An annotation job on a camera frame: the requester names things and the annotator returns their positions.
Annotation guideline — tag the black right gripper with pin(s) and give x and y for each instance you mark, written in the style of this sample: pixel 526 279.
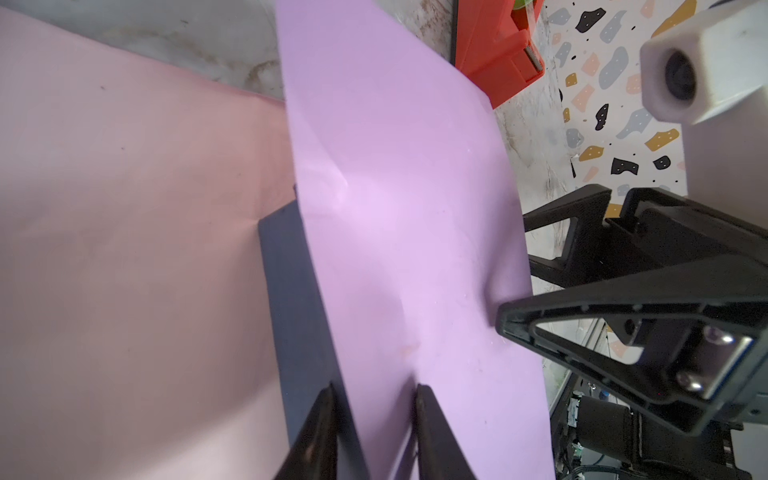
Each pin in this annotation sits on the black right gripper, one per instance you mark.
pixel 685 284

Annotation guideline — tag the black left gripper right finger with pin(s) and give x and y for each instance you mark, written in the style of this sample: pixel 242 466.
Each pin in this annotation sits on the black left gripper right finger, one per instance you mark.
pixel 439 454

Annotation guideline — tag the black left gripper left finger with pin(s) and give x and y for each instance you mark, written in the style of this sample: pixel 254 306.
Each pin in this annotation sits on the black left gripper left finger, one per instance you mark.
pixel 314 455

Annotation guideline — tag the navy blue gift box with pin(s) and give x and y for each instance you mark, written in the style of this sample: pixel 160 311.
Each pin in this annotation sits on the navy blue gift box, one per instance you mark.
pixel 307 361

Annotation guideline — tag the pink wrapping paper sheet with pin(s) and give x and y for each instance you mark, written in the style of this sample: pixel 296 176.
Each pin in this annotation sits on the pink wrapping paper sheet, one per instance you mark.
pixel 136 339

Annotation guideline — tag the red tape dispenser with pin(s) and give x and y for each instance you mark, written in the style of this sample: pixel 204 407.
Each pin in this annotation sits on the red tape dispenser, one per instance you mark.
pixel 493 46

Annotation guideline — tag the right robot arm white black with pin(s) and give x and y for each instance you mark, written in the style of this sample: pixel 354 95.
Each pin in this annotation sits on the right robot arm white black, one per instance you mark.
pixel 645 448

